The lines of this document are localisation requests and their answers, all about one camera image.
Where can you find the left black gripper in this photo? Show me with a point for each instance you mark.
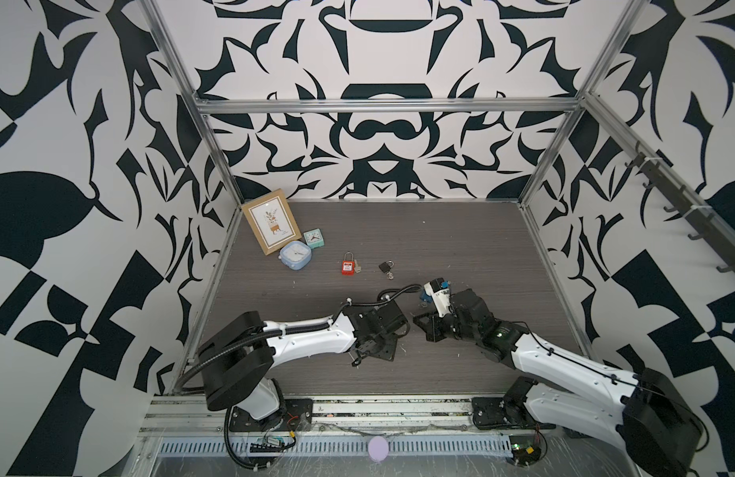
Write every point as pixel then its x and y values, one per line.
pixel 388 355

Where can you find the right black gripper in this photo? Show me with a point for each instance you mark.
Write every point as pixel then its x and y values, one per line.
pixel 431 329

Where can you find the small black padlock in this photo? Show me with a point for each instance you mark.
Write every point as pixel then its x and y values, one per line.
pixel 386 267

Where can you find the red padlock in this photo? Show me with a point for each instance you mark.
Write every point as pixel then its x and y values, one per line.
pixel 348 266

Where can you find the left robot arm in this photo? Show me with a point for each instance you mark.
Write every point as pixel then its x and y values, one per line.
pixel 232 368

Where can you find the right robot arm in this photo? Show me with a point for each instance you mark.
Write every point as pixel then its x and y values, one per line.
pixel 641 413

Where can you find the blue square alarm clock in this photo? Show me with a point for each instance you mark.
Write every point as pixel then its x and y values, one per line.
pixel 295 255

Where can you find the green square alarm clock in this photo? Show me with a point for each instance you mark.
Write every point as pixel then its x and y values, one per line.
pixel 314 238

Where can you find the purple round lid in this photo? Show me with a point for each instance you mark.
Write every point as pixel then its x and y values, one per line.
pixel 378 449

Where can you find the right circuit board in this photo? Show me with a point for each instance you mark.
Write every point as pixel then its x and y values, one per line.
pixel 527 450

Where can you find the circuit board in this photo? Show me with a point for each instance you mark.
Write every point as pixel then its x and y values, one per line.
pixel 527 450
pixel 273 444

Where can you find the left circuit board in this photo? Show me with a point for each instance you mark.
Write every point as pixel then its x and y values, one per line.
pixel 273 444

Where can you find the black coat hook rack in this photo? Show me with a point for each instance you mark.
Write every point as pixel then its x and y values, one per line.
pixel 685 203

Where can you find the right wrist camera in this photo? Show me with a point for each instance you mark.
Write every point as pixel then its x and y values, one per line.
pixel 438 292

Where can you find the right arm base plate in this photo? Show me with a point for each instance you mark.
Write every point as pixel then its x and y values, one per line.
pixel 501 413

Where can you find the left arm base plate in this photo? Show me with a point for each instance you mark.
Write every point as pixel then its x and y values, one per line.
pixel 300 409

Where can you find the white slotted cable duct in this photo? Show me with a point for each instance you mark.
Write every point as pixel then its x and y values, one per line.
pixel 498 446

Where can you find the wooden picture frame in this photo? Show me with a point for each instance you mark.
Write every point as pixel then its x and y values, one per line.
pixel 271 221

